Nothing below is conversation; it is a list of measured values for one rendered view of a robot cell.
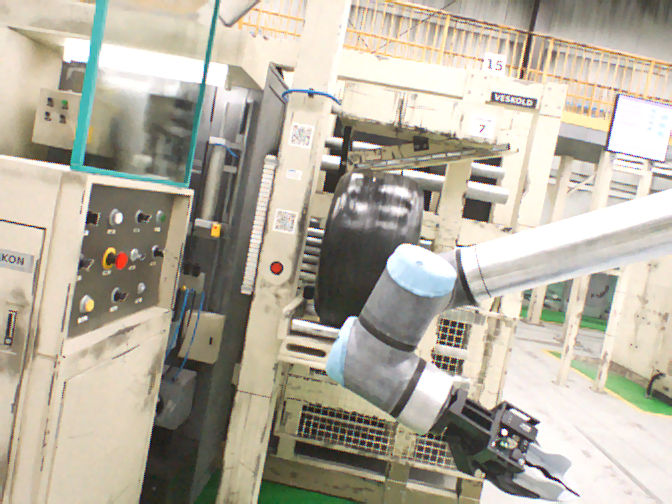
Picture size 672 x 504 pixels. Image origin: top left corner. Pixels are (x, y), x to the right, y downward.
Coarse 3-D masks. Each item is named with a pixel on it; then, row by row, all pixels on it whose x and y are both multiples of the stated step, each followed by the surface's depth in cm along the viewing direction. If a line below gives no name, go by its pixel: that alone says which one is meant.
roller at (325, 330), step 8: (296, 320) 162; (304, 320) 162; (296, 328) 162; (304, 328) 161; (312, 328) 161; (320, 328) 161; (328, 328) 161; (336, 328) 161; (320, 336) 162; (328, 336) 161; (336, 336) 161
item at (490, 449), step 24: (456, 408) 64; (480, 408) 67; (504, 408) 65; (432, 432) 67; (456, 432) 68; (480, 432) 64; (504, 432) 64; (528, 432) 64; (480, 456) 65; (504, 456) 62
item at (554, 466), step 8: (536, 448) 67; (528, 456) 69; (536, 456) 69; (544, 456) 68; (552, 456) 66; (560, 456) 65; (528, 464) 69; (536, 464) 68; (544, 464) 68; (552, 464) 68; (560, 464) 67; (568, 464) 66; (544, 472) 69; (552, 472) 68; (560, 472) 68; (560, 480) 68; (568, 480) 68; (568, 488) 67; (576, 488) 67
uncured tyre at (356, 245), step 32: (352, 192) 154; (384, 192) 154; (416, 192) 159; (352, 224) 148; (384, 224) 148; (416, 224) 151; (320, 256) 152; (352, 256) 147; (384, 256) 147; (320, 288) 154; (352, 288) 149
